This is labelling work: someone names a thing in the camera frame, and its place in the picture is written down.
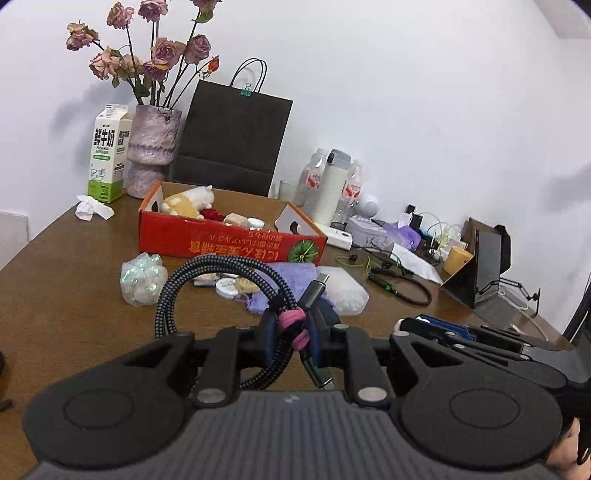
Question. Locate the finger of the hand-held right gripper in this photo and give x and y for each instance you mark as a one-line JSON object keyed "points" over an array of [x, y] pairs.
{"points": [[485, 353], [443, 321]]}

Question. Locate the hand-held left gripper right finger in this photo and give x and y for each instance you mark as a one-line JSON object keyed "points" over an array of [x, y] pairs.
{"points": [[316, 341]]}

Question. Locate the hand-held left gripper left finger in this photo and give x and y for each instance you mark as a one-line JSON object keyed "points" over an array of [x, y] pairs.
{"points": [[267, 339]]}

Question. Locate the red cardboard box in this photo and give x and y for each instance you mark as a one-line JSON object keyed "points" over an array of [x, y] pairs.
{"points": [[221, 242]]}

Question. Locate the wooden desktop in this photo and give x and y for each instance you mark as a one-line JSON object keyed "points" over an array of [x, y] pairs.
{"points": [[69, 286]]}

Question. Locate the person's right hand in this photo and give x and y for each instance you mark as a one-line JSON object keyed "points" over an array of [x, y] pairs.
{"points": [[565, 445]]}

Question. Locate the green black earphones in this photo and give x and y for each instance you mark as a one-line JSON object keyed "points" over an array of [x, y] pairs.
{"points": [[418, 300]]}

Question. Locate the white plastic packet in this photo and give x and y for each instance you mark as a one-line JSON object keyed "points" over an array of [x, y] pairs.
{"points": [[346, 288]]}

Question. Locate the white paper sheet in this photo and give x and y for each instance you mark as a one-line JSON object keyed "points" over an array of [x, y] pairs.
{"points": [[418, 265]]}

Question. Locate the yellow cup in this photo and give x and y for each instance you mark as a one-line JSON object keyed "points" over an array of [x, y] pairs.
{"points": [[457, 261]]}

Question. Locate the white round case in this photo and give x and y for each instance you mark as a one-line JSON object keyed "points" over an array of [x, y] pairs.
{"points": [[226, 288]]}

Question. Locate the purple towel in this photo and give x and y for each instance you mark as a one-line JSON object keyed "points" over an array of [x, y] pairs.
{"points": [[288, 272]]}

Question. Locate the tablet with folio case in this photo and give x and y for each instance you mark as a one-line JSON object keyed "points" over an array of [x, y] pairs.
{"points": [[487, 261]]}

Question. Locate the cream compact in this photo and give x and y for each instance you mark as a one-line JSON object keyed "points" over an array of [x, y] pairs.
{"points": [[203, 279]]}

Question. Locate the purple plastic bag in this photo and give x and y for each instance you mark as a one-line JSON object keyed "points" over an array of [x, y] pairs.
{"points": [[404, 235]]}

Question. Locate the black charger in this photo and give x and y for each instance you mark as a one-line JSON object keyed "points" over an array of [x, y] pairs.
{"points": [[415, 220]]}

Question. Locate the white power strip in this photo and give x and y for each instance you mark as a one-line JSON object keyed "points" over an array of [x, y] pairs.
{"points": [[336, 236]]}

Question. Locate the small white jar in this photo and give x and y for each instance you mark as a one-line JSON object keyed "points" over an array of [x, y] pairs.
{"points": [[255, 223]]}

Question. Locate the grey tissue pack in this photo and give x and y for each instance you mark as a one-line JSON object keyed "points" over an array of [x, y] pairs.
{"points": [[367, 233]]}

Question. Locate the beige soap block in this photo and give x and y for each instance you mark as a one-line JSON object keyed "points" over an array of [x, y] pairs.
{"points": [[236, 219]]}

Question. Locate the dark red fluffy item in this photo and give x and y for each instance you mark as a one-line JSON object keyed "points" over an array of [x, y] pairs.
{"points": [[212, 215]]}

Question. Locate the white round device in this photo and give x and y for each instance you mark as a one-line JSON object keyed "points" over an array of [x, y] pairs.
{"points": [[368, 204]]}

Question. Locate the iridescent bag of cotton pads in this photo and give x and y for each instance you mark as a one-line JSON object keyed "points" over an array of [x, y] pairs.
{"points": [[141, 279]]}

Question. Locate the clear glass cup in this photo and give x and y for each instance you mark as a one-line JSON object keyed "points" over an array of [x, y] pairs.
{"points": [[288, 191]]}

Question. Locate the white thermos bottle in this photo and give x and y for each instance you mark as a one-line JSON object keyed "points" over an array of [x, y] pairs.
{"points": [[331, 189]]}

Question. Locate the clear water bottle red label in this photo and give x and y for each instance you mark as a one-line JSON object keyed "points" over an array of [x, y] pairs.
{"points": [[310, 180], [352, 191]]}

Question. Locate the yellow white plush toy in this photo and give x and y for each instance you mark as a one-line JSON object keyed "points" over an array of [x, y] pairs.
{"points": [[187, 203]]}

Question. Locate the black paper bag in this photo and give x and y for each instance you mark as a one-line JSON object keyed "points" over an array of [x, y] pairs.
{"points": [[231, 134]]}

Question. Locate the crumpled white tissue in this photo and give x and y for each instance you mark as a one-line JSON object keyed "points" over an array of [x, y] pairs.
{"points": [[94, 207]]}

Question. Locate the pink mottled vase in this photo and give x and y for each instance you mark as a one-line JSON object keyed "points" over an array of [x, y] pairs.
{"points": [[150, 143]]}

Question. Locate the white green milk carton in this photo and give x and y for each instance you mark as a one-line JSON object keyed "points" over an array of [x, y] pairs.
{"points": [[106, 152]]}

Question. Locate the green binder clip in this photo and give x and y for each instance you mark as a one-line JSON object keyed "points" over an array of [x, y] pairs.
{"points": [[245, 90]]}

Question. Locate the white cabinet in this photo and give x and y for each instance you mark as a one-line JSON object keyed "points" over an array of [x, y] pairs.
{"points": [[14, 235]]}

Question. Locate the dried pink rose bouquet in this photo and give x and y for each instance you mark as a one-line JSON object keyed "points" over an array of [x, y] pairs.
{"points": [[164, 50]]}

